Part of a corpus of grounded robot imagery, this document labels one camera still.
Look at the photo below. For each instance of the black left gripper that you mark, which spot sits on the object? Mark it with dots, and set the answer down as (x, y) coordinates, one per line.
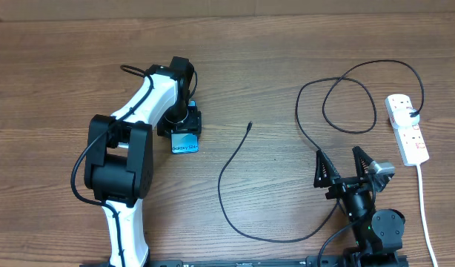
(193, 123)

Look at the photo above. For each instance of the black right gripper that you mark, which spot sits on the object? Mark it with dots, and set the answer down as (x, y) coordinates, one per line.
(340, 185)

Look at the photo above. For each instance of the blue Galaxy S24+ smartphone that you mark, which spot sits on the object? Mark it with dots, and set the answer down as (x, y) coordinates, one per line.
(183, 143)

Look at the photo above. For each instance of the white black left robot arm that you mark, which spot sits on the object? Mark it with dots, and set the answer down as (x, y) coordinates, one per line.
(118, 160)

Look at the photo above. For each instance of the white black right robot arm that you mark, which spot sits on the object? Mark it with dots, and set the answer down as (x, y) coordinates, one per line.
(378, 233)

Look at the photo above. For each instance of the white charger plug adapter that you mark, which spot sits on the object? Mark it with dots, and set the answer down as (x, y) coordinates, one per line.
(404, 118)

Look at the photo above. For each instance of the white power strip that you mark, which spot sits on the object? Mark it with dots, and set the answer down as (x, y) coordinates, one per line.
(410, 140)

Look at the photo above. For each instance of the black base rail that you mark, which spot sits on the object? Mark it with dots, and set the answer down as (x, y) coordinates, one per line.
(242, 263)

